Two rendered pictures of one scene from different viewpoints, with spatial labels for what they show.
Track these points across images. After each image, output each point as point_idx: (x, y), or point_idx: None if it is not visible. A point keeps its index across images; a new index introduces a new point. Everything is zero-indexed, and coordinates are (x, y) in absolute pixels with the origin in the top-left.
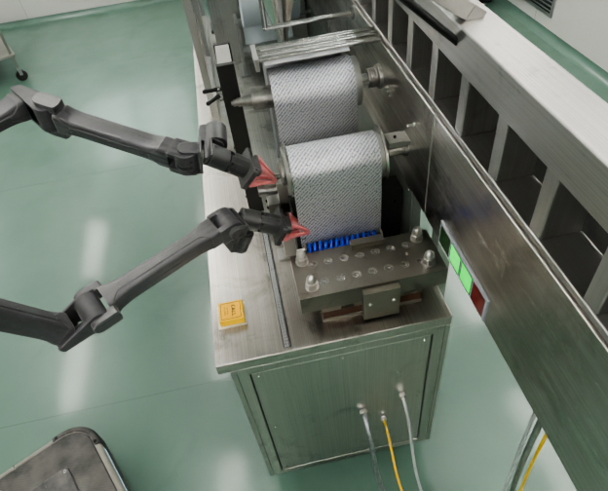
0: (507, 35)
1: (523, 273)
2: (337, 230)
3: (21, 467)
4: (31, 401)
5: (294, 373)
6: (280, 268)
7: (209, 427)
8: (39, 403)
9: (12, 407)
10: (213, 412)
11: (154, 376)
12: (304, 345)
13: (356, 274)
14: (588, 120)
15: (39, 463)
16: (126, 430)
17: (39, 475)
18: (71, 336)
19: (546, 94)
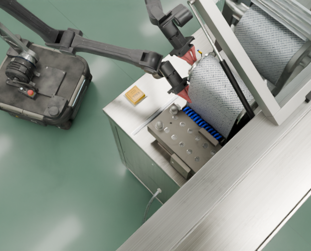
0: (253, 149)
1: None
2: (205, 116)
3: (56, 53)
4: (92, 26)
5: (132, 146)
6: (180, 99)
7: None
8: (94, 30)
9: (85, 20)
10: None
11: (140, 70)
12: (138, 142)
13: (182, 144)
14: (163, 224)
15: (61, 59)
16: (106, 79)
17: (57, 63)
18: (51, 44)
19: (184, 194)
